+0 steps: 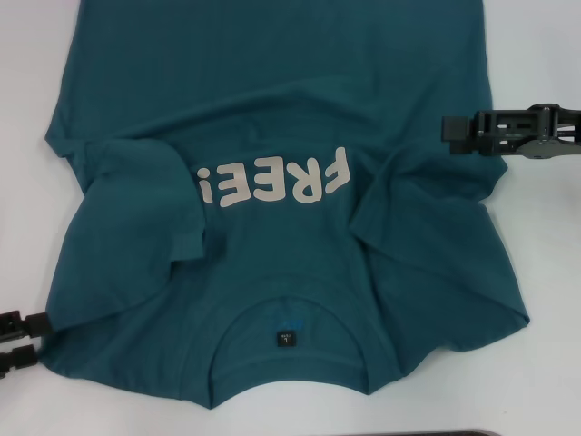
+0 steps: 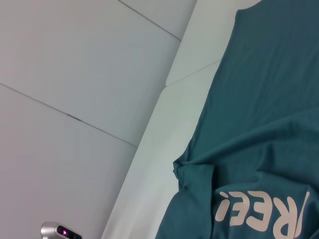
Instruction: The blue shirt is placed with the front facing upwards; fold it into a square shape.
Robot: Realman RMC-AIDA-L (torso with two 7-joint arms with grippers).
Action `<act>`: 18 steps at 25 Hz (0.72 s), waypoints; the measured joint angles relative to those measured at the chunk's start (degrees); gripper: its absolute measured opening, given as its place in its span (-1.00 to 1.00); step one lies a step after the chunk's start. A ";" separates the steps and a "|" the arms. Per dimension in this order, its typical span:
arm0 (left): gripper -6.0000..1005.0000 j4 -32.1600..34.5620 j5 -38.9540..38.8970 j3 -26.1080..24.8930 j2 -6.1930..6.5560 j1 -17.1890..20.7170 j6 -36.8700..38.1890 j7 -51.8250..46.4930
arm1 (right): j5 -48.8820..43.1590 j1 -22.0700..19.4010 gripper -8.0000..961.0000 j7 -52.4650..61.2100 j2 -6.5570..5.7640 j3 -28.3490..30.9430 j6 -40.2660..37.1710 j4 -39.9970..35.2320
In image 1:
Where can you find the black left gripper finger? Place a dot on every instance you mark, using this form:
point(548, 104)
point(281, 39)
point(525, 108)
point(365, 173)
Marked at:
point(32, 323)
point(20, 359)

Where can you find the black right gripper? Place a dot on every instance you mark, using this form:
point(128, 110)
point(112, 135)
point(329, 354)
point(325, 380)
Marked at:
point(573, 131)

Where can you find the teal t-shirt with white print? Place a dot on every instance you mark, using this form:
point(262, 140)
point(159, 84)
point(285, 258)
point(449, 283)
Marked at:
point(272, 91)

